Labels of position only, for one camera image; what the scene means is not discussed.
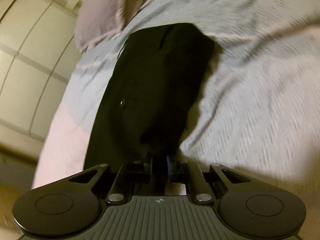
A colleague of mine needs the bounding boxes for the mauve pillow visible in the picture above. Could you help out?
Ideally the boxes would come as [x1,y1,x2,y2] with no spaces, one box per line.
[74,0,145,53]

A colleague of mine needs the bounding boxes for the grey pink herringbone duvet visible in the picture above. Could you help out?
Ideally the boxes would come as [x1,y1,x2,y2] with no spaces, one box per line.
[33,0,319,193]

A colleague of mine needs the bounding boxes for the white wardrobe doors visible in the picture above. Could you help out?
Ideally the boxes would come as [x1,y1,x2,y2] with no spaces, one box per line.
[1,0,80,160]

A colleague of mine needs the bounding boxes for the black garment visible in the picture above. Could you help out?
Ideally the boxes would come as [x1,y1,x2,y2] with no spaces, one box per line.
[83,22,225,196]

